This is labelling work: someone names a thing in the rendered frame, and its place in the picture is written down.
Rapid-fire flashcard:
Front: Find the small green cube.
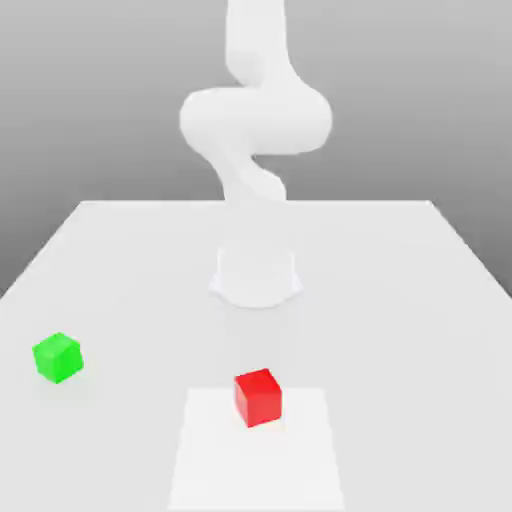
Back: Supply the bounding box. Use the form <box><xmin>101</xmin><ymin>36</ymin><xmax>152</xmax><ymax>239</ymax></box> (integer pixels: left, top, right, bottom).
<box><xmin>31</xmin><ymin>331</ymin><xmax>85</xmax><ymax>386</ymax></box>

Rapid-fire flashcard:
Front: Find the small red cube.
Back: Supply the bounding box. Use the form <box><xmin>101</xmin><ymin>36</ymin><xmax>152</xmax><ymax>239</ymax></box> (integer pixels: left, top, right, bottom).
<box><xmin>233</xmin><ymin>367</ymin><xmax>284</xmax><ymax>429</ymax></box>

